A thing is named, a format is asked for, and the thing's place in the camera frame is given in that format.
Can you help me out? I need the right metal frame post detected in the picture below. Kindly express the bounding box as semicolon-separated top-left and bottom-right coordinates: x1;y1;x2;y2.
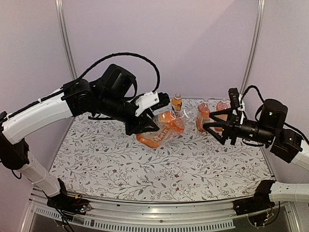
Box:
240;0;266;94

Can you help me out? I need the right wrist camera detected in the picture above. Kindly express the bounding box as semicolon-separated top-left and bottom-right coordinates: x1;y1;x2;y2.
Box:
228;88;245;124

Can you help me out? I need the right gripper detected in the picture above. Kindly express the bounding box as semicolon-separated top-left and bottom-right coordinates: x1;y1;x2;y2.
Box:
202;108;273;145

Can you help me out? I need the metal frame post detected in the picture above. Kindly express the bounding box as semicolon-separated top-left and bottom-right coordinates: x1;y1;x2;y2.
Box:
55;0;77;80
240;0;266;94

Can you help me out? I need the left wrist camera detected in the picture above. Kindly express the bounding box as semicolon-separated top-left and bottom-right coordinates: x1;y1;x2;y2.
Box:
135;92;170;117

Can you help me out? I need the floral tablecloth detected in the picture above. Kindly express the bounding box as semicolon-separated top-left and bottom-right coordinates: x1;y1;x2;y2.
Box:
50;115;273;202

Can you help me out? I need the white cap with green print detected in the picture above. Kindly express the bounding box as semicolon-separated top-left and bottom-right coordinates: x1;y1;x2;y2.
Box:
170;182;178;189

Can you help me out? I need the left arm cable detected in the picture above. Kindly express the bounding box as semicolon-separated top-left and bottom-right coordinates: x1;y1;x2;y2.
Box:
38;52;161;102

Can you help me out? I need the yellow dark-label bottle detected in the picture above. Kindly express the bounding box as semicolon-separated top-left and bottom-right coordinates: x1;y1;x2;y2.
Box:
171;93;182;111

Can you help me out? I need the orange bottle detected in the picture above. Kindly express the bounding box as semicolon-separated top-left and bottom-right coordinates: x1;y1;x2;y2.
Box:
214;98;230;132
196;98;210;132
136;109;195;148

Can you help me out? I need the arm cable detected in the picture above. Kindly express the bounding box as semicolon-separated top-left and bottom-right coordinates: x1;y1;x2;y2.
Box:
240;85;266;107
38;52;161;102

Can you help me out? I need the left metal frame post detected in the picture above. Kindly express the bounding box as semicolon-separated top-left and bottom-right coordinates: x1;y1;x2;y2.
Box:
55;0;77;80

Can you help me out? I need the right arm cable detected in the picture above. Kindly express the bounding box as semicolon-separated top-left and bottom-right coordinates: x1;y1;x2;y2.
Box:
240;85;266;107

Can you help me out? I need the aluminium front rail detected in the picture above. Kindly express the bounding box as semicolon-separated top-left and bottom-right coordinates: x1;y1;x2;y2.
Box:
20;188;305;232

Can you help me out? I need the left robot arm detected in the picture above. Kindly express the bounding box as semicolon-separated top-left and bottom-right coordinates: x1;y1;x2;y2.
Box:
0;64;160;210

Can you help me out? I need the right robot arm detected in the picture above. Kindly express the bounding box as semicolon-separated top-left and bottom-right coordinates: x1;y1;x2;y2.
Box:
203;99;309;215

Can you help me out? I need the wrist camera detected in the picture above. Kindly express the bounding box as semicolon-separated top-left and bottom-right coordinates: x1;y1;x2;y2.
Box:
135;92;170;117
228;88;245;124

